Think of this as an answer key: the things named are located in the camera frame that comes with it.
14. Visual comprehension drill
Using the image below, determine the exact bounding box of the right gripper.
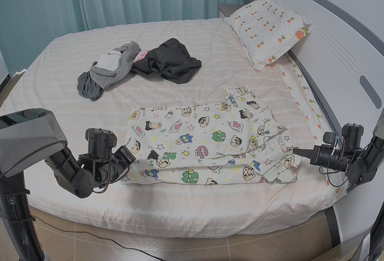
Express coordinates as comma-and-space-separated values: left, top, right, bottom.
310, 146, 342, 169

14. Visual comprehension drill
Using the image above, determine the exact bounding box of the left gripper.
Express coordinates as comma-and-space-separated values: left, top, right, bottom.
108, 145, 136, 182

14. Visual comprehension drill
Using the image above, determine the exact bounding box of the white printed pyjama top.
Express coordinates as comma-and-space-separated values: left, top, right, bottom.
120, 85, 302, 187

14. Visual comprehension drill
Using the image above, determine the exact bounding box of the bed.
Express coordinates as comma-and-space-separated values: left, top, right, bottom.
0, 0, 384, 254

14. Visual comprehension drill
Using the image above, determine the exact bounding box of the dark grey garment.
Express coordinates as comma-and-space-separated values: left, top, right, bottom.
77, 71, 104, 101

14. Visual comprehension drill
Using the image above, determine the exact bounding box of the light grey garment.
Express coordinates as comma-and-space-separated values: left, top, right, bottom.
90, 41, 143, 89

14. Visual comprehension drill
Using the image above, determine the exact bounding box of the pink garment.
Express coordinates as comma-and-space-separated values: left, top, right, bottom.
133, 50, 150, 63

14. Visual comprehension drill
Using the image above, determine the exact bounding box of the black garment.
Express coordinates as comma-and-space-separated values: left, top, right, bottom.
130, 38, 202, 84

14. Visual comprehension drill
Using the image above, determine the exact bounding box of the white printed pillow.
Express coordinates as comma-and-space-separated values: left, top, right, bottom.
225, 0, 312, 71

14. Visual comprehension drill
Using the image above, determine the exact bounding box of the grey bedside table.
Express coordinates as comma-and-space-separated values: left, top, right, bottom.
219, 0, 263, 18

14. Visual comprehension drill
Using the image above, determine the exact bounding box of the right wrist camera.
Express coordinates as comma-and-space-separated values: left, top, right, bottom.
323, 132, 337, 148

